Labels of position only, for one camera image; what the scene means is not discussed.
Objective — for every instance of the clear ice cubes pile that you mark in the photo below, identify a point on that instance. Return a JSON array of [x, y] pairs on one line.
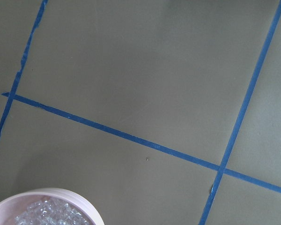
[[51, 211]]

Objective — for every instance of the pink ice bowl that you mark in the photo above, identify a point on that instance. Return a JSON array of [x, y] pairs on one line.
[[16, 204]]

